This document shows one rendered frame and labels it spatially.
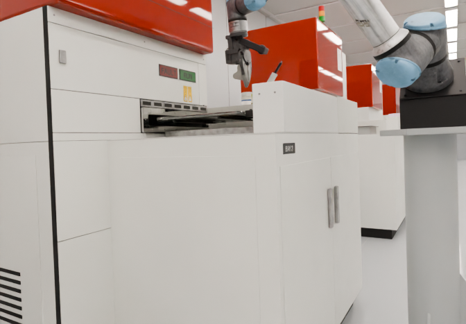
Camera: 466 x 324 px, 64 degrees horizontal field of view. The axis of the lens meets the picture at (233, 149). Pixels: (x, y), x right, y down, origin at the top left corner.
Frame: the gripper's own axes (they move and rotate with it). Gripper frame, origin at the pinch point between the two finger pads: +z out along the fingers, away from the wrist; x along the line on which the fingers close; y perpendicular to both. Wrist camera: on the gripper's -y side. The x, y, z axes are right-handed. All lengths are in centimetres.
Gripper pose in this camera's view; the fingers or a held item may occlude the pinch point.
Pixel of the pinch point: (247, 84)
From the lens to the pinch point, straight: 152.7
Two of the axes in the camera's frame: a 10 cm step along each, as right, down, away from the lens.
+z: 0.9, 9.9, 1.2
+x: -4.3, 1.5, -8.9
